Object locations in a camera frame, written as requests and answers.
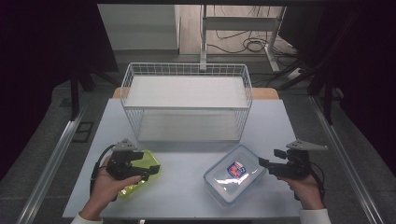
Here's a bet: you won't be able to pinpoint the white cabinet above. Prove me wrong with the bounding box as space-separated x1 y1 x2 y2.
96 3 182 51

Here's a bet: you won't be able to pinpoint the person's right hand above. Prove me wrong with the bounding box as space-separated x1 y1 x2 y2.
277 173 327 211

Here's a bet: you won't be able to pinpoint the clear plastic food container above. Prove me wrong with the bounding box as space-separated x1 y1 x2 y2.
203 144 268 208

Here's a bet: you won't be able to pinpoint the white wire shelf rack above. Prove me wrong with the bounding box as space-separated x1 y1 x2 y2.
120 62 254 145

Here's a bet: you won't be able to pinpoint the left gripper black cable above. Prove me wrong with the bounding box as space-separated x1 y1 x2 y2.
89 144 117 195

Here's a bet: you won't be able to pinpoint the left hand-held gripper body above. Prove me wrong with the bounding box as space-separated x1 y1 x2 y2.
106 138 146 181

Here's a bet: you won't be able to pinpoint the person's left hand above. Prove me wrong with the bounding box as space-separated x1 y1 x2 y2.
89 155 143 209

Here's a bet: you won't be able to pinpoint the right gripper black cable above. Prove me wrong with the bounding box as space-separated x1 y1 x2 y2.
293 161 327 202

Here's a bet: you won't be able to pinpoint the white power strip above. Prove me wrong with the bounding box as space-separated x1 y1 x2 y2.
286 66 304 81

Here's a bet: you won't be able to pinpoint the black floor socket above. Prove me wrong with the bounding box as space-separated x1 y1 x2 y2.
72 120 95 144

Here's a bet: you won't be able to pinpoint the black floor cables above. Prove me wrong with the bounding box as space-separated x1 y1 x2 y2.
206 4 298 57

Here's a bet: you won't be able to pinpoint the black metal stand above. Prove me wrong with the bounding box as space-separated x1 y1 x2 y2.
276 12 362 126
68 60 122 123

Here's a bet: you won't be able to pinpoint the wooden table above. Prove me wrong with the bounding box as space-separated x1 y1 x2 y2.
111 86 280 101

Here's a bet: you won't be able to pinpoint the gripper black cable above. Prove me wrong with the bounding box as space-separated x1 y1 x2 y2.
89 144 117 195
293 161 327 202

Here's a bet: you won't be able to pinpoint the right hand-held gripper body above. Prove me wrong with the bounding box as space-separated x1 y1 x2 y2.
268 138 329 181

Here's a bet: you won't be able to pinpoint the green plastic container lid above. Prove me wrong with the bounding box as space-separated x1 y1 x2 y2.
117 149 163 201

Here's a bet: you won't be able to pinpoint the aluminium rail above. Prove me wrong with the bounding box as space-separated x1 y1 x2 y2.
15 101 90 224
308 93 387 224

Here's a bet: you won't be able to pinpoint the white metal desk frame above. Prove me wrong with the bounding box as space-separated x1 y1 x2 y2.
199 4 288 74

